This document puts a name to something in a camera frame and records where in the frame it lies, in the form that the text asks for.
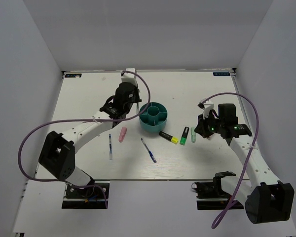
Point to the teal round desk organizer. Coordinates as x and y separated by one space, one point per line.
154 118

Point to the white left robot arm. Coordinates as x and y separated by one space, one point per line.
58 152

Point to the yellow highlighter marker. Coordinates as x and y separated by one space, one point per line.
168 137

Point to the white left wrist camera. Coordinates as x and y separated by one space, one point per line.
128 77

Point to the right blue table label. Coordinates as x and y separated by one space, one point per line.
221 74

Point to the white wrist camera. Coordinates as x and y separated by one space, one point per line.
206 105
128 77

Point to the green highlighter marker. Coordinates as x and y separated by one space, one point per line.
184 136

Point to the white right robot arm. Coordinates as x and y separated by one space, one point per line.
266 199

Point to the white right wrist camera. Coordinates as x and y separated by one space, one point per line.
206 105

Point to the left blue table label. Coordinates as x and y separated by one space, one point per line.
73 75

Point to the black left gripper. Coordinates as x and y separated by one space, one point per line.
136 91

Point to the clear blue gel pen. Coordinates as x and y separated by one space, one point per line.
110 148

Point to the blue table label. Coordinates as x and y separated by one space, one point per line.
73 75
221 74

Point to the green pen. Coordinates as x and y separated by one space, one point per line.
137 108

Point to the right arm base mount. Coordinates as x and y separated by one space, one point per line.
207 198

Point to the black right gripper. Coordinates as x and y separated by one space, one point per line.
201 128

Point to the blue ballpoint pen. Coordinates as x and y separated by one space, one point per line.
149 151

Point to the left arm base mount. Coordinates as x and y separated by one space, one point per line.
89 198

